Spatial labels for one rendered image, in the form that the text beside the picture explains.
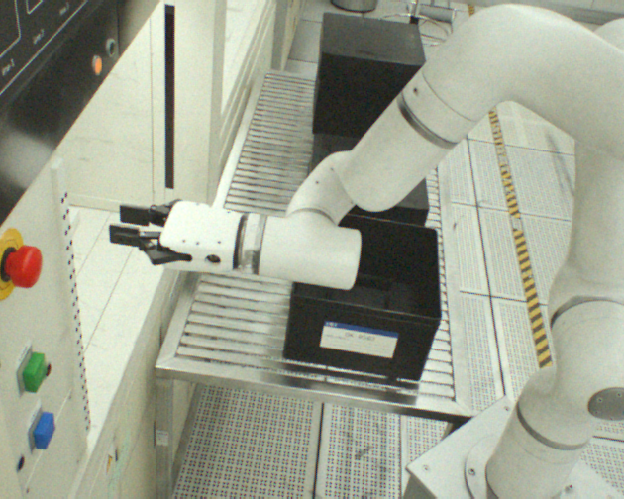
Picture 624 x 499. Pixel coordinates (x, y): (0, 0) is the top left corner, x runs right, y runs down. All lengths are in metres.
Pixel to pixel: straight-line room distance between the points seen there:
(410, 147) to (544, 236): 2.50
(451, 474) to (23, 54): 0.97
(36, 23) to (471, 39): 0.42
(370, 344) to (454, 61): 0.70
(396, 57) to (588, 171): 1.17
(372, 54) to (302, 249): 1.13
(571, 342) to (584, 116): 0.36
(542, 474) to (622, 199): 0.51
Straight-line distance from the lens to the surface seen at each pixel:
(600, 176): 0.92
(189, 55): 1.34
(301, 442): 2.25
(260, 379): 1.39
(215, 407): 2.31
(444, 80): 0.81
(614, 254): 0.95
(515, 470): 1.26
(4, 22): 0.65
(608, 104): 0.78
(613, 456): 2.56
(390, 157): 0.85
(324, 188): 1.02
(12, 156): 0.69
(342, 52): 2.00
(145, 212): 1.03
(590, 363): 1.01
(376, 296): 1.58
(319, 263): 0.96
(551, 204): 3.54
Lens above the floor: 1.82
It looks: 39 degrees down
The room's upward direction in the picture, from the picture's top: 9 degrees clockwise
